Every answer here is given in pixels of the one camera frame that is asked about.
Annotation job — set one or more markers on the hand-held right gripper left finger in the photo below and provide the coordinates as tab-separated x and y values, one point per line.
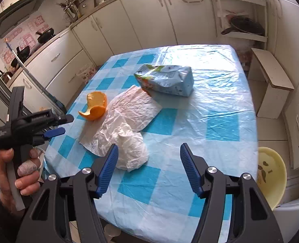
107	172

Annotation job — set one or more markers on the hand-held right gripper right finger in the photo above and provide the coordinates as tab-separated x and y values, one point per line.
191	172

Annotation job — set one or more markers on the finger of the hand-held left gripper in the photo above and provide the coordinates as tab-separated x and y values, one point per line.
54	132
63	119

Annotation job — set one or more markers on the plain white plastic bag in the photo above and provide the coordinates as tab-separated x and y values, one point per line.
129	149

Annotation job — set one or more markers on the orange peel piece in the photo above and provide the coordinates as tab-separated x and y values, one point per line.
96	111

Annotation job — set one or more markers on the white paper napkin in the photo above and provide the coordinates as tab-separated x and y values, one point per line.
136	108

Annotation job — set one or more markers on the light blue drink carton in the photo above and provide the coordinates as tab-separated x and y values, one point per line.
169	81

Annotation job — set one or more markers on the person's left hand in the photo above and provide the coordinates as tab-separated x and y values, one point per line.
29	182

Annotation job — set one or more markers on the floral waste basket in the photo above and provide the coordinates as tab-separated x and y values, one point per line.
86	74

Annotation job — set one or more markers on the metal kettle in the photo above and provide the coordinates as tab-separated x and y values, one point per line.
5	76

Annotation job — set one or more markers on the blue checkered tablecloth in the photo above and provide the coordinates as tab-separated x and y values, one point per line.
215	106

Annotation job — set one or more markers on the black wok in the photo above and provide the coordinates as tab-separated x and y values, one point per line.
21	55
46	36

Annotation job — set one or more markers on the yellow bowl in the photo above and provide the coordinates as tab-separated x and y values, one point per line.
270	174

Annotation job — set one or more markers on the white round container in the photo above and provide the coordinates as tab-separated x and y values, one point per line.
293	215

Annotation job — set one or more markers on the utensil holder with utensils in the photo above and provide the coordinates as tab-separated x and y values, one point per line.
69	5

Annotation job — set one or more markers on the beige box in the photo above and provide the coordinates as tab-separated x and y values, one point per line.
86	3

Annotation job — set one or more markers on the range hood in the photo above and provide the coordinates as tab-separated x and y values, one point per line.
17	10

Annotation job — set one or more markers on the white stool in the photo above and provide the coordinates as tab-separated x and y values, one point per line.
273	81

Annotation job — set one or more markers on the white kitchen base cabinets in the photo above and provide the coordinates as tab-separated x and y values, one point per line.
144	17

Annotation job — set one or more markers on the black frying pan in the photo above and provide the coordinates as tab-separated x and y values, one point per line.
245	26

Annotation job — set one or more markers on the white tall side cabinets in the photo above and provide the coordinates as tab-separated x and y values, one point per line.
286	30

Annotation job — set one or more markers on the white storage rack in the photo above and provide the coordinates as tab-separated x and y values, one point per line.
240	0

